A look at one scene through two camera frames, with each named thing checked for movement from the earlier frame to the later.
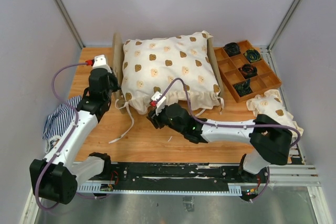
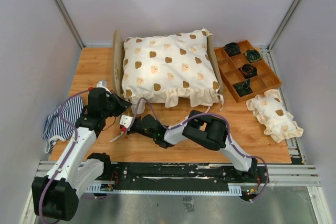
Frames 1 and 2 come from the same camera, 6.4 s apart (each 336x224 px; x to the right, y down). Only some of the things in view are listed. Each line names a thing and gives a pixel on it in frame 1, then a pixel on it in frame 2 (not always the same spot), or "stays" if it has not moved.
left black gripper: [115, 79] -> [122, 104]
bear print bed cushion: [177, 70] stays
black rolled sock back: [232, 49] stays
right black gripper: [155, 119] -> [130, 130]
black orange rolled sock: [248, 70] stays
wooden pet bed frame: [117, 49] stays
